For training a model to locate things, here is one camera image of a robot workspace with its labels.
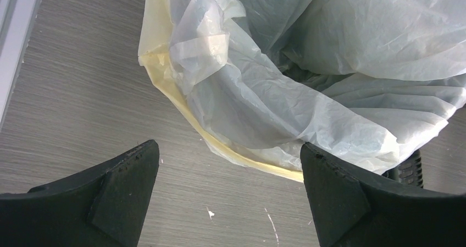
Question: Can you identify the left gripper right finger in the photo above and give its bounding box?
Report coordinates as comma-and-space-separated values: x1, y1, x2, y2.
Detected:
300, 143, 465, 246

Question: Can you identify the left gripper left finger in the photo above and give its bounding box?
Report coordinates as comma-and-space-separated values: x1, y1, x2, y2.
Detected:
1, 140, 159, 246

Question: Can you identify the translucent white bin liner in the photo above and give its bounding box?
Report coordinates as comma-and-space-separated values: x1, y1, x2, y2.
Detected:
138, 0, 465, 182

